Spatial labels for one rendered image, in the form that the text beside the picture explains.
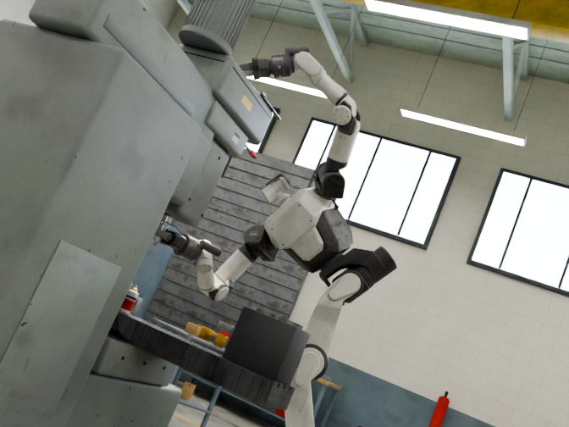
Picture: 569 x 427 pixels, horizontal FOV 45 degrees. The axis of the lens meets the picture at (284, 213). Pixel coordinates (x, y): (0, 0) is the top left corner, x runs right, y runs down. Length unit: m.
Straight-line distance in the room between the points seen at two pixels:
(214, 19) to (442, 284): 7.88
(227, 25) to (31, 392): 1.36
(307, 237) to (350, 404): 7.26
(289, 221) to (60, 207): 1.22
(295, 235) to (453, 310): 7.21
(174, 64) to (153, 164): 0.36
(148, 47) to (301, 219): 1.02
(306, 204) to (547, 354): 7.30
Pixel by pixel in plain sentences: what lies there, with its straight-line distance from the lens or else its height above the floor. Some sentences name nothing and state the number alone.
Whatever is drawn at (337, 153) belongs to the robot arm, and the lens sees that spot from 2.74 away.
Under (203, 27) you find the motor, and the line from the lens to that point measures 2.47.
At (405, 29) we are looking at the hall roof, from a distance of 10.96.
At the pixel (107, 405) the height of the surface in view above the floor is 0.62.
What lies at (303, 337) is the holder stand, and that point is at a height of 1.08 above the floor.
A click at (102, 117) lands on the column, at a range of 1.82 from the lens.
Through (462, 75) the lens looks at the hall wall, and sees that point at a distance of 11.13.
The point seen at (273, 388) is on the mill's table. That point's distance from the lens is 2.21.
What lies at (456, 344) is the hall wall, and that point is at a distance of 9.80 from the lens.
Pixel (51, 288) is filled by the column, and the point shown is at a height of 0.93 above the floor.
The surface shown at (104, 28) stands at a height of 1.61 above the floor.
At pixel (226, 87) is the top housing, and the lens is 2.47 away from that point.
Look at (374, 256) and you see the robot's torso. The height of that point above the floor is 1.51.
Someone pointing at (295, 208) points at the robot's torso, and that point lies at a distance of 2.77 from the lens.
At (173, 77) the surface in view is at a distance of 2.23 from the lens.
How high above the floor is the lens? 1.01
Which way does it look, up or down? 11 degrees up
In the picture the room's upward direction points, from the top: 23 degrees clockwise
